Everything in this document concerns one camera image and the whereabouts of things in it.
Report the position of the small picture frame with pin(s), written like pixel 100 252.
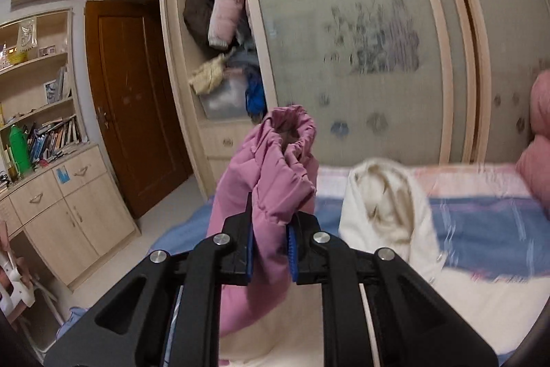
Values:
pixel 50 91

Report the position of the pink puffer jacket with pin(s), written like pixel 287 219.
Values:
pixel 227 1

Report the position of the blue sticker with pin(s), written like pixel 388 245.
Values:
pixel 63 175

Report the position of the green bottle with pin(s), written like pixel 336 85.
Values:
pixel 19 150

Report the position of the grey clothes pile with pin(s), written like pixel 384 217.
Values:
pixel 242 61

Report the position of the wardrobe with frosted sliding doors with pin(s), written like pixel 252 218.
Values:
pixel 365 27

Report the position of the beige crumpled cloth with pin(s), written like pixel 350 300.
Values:
pixel 208 74

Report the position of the blue plaid bed sheet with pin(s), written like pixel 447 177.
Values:
pixel 472 233

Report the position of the pink quilt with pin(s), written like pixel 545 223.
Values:
pixel 537 169

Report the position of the brown wooden door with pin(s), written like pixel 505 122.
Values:
pixel 133 104

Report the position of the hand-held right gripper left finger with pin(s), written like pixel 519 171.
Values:
pixel 249 259

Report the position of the pink and white jacket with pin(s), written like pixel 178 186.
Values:
pixel 266 178

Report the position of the translucent plastic storage box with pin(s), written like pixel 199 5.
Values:
pixel 225 98

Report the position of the blue garment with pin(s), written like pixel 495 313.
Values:
pixel 254 98

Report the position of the row of books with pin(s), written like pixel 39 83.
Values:
pixel 53 137

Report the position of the light wooden bookshelf cabinet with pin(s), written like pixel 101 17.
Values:
pixel 64 212

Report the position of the white printed bag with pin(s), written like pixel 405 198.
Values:
pixel 27 36

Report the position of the dark hanging coat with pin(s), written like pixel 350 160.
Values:
pixel 197 6

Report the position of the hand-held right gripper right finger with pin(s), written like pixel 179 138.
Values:
pixel 292 255

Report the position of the white folding chair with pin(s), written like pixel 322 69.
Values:
pixel 17 285

